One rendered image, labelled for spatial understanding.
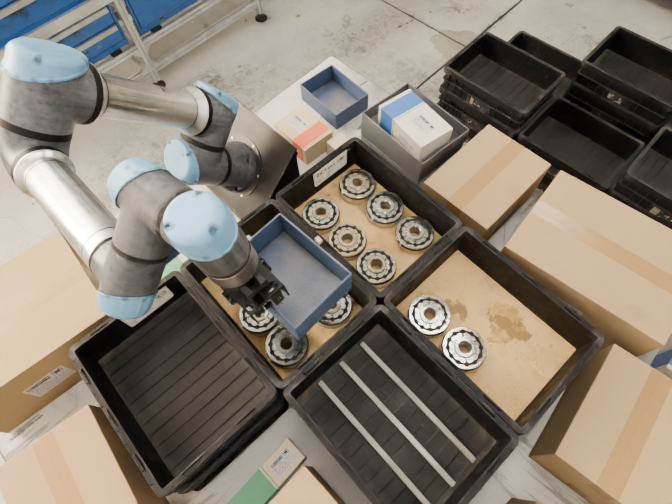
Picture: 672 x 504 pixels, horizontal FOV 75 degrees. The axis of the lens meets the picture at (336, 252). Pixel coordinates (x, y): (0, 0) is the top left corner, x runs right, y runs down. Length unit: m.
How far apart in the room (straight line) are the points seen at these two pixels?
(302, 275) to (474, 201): 0.58
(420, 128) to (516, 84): 0.89
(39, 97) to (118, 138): 1.96
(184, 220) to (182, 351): 0.68
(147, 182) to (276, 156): 0.73
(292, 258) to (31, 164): 0.48
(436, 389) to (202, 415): 0.54
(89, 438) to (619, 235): 1.34
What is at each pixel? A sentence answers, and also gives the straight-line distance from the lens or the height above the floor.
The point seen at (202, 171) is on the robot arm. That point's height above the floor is 0.98.
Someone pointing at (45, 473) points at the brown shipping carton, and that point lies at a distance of 1.22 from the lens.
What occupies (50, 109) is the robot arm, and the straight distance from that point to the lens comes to 0.91.
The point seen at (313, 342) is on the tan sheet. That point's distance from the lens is 1.10.
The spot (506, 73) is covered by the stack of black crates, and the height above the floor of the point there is 0.49.
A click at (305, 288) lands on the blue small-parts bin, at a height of 1.07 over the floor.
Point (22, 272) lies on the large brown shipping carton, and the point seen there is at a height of 0.90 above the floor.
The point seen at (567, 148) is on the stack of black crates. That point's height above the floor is 0.38.
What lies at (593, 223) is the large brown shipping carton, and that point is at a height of 0.90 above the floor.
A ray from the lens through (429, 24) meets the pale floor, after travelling 3.24.
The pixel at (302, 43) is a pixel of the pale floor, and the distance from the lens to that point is 3.09.
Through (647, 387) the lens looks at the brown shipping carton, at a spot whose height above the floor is 0.86.
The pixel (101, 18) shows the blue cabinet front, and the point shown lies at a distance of 2.74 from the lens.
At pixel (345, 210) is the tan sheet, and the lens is 1.25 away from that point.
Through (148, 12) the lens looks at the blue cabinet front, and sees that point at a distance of 2.85.
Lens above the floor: 1.89
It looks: 63 degrees down
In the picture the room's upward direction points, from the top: 5 degrees counter-clockwise
